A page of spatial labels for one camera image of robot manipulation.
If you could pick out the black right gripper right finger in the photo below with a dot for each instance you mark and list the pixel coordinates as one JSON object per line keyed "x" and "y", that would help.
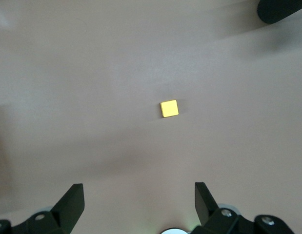
{"x": 209, "y": 214}

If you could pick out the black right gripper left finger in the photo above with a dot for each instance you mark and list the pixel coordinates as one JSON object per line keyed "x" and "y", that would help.
{"x": 65, "y": 212}

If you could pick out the yellow cube block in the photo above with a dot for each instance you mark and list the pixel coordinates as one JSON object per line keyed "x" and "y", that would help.
{"x": 169, "y": 108}

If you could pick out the brown table cloth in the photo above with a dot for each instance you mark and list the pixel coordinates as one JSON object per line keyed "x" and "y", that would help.
{"x": 92, "y": 97}

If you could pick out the black rounded foam object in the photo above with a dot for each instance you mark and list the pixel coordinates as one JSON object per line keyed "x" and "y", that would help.
{"x": 275, "y": 11}

